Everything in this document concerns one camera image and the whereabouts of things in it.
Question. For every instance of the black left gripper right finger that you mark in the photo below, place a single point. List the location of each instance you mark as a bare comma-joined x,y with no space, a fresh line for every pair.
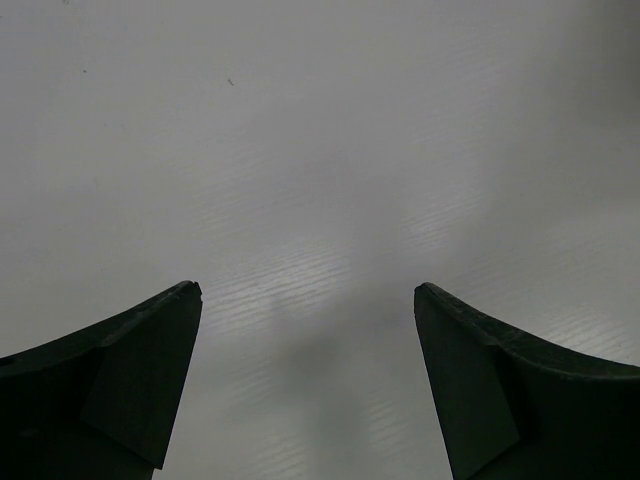
512,405

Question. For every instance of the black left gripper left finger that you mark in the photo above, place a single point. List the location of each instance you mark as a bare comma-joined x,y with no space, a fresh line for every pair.
101,402

